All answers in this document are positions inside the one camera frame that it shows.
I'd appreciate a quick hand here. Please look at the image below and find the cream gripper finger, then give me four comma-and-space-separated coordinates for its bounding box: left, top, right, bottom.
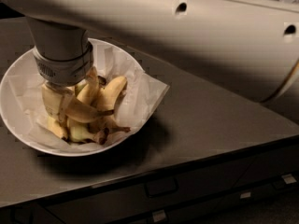
85, 66, 99, 94
41, 82, 74, 126

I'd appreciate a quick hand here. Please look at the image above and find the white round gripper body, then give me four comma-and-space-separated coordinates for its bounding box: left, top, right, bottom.
32, 42, 93, 87

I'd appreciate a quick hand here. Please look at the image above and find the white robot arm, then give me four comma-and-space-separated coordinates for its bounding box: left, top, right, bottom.
1, 0, 299, 121

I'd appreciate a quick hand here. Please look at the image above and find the middle yellow banana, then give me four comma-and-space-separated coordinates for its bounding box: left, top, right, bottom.
77, 83, 105, 107

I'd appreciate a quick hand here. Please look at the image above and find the right yellow banana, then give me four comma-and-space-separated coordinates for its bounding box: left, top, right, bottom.
95, 76, 127, 111

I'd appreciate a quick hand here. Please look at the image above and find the large white bowl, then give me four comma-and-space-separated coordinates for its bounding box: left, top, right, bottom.
0, 37, 146, 158

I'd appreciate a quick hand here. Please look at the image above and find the bottom greenish banana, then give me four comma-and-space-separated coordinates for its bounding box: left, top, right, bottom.
67, 119, 109, 145

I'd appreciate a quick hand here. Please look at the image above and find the lower right banana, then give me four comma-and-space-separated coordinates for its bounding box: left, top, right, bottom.
89, 115, 131, 136

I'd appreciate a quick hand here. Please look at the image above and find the white paper liner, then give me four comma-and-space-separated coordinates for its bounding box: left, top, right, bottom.
7, 39, 171, 151

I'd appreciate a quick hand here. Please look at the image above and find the dark lower drawer front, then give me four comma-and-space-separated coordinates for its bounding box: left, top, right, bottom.
107, 172, 299, 224

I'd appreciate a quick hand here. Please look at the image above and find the dark drawer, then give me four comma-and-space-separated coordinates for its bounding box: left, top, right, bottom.
45, 157, 259, 224
107, 172, 299, 224

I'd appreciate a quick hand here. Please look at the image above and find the white drawer label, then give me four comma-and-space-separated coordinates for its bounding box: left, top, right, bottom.
152, 210, 167, 223
282, 174, 297, 185
240, 192, 251, 200

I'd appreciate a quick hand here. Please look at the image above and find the dark upper drawer front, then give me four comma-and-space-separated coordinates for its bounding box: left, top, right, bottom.
45, 157, 259, 224

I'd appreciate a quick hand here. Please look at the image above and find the white drawer label middle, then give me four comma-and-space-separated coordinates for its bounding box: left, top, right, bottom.
240, 192, 251, 200

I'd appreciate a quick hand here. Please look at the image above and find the white drawer label right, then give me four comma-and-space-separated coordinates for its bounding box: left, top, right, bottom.
282, 174, 297, 185

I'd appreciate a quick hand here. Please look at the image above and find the black drawer handle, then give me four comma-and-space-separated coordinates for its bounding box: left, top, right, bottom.
144, 176, 178, 198

